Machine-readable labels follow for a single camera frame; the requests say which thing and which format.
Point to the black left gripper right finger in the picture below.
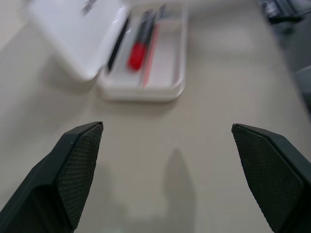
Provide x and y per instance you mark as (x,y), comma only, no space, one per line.
(269,174)

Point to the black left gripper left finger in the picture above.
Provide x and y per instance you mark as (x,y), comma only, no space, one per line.
(60,174)

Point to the white plastic pencil case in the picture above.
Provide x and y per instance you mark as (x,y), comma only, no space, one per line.
(116,46)

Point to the pink pencil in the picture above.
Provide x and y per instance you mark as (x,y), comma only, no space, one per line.
(150,55)

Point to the red capped marker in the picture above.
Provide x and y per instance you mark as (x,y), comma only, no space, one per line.
(141,43)

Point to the black pen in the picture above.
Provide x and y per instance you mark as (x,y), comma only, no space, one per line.
(118,44)

